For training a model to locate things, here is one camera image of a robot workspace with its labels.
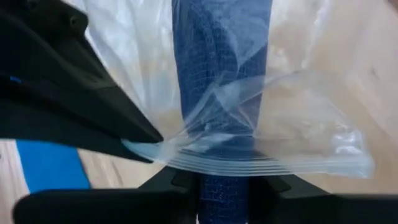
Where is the clear plastic zip bag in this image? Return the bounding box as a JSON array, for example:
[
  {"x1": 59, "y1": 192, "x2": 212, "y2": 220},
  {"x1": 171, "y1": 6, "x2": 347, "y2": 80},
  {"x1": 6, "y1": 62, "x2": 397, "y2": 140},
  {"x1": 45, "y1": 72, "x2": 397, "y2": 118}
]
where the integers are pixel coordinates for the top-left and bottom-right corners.
[{"x1": 82, "y1": 0, "x2": 376, "y2": 180}]

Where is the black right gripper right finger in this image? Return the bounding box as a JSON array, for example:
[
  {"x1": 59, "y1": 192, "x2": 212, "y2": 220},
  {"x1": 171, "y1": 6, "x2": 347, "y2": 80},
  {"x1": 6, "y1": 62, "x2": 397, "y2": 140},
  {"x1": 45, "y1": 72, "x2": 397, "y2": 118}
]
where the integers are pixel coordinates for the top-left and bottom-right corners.
[{"x1": 248, "y1": 175, "x2": 398, "y2": 224}]

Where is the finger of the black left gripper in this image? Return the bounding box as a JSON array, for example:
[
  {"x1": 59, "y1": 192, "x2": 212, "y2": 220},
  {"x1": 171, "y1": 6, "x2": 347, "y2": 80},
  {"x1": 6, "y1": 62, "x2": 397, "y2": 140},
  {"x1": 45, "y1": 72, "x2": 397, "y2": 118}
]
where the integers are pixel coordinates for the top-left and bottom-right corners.
[
  {"x1": 0, "y1": 0, "x2": 164, "y2": 142},
  {"x1": 0, "y1": 93, "x2": 153, "y2": 162}
]

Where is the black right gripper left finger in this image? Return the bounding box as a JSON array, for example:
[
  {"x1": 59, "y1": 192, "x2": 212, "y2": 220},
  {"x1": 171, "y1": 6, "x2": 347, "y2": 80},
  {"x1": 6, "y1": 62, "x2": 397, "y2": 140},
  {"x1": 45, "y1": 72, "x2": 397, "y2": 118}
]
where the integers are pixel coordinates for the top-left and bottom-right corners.
[{"x1": 12, "y1": 167, "x2": 198, "y2": 224}]

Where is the bright blue elastic bandage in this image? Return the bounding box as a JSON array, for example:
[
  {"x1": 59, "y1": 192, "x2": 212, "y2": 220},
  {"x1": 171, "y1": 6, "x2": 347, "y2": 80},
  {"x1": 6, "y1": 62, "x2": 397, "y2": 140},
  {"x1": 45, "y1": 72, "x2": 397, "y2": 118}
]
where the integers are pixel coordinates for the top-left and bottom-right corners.
[{"x1": 15, "y1": 139, "x2": 91, "y2": 194}]

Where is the dark blue elastic bandage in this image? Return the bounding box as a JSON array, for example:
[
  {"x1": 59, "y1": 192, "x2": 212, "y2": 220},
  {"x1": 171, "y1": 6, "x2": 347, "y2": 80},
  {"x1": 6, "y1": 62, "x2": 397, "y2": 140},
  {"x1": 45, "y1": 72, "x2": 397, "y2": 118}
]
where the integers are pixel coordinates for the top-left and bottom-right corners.
[{"x1": 172, "y1": 0, "x2": 274, "y2": 224}]

